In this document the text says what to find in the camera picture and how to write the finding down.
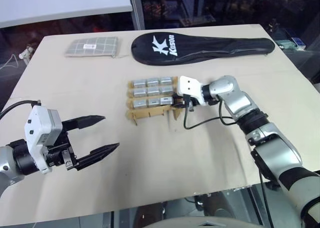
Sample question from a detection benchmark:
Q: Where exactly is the grey checked fabric pouch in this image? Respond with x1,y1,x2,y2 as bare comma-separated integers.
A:
64,36,128,59

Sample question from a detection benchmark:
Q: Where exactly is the blue plastic packet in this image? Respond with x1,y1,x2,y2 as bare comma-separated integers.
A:
292,37,306,48

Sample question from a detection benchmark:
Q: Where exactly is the thin white cable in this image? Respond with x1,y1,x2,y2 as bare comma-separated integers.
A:
0,54,21,71

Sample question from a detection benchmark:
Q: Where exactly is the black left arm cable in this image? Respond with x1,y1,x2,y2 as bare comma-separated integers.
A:
0,99,42,119

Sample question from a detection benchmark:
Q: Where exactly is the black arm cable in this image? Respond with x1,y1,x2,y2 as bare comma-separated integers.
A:
0,99,42,119
183,94,273,228

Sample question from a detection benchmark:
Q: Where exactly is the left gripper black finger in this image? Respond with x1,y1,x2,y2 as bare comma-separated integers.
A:
74,142,121,171
61,115,106,132

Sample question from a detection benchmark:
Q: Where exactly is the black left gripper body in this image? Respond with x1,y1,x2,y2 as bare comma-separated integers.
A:
46,121,78,172

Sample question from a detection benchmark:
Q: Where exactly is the beige paper table cover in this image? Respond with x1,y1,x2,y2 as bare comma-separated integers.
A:
0,24,320,215

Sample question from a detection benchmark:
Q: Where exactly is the white board panel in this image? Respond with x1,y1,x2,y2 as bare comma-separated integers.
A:
0,0,133,28

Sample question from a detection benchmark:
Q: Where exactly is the grey metal post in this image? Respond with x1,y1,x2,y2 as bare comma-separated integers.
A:
127,0,146,31

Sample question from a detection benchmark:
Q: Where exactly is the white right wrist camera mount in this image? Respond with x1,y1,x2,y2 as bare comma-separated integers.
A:
177,75,208,106

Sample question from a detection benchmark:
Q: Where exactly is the grey rounded robot body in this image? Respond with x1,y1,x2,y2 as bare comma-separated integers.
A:
159,214,253,228

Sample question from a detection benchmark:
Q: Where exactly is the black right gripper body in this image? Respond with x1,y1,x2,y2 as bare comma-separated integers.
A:
182,94,201,112

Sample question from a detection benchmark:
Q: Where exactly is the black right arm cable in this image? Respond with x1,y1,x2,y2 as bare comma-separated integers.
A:
183,94,273,228

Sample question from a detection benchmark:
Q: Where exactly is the white plug connector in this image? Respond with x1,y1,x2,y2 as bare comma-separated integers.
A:
19,45,35,60

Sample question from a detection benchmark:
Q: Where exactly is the black Kason racket bag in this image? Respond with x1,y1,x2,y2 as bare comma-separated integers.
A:
130,33,276,65

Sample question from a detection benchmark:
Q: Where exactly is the wooden rack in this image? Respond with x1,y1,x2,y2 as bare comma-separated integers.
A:
124,75,187,126

